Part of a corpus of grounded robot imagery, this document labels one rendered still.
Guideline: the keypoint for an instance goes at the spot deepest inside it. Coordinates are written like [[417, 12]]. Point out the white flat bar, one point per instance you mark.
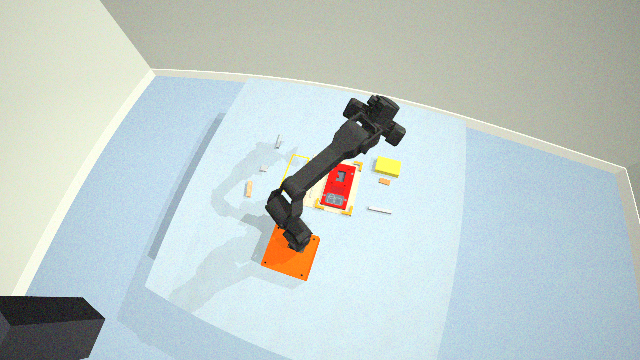
[[381, 210]]

